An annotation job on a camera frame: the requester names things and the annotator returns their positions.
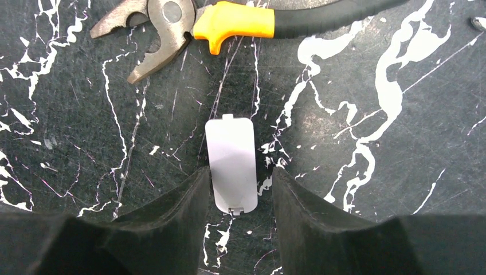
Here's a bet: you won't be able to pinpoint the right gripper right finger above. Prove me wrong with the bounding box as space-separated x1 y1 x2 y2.
272 167 485 274

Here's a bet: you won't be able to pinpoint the white battery cover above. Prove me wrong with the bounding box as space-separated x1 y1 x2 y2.
205 113 258 216

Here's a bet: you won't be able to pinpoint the orange handled pliers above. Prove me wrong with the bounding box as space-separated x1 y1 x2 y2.
90 0 404 84

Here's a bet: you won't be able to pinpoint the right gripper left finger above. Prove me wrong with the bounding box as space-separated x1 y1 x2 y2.
1 167 210 274

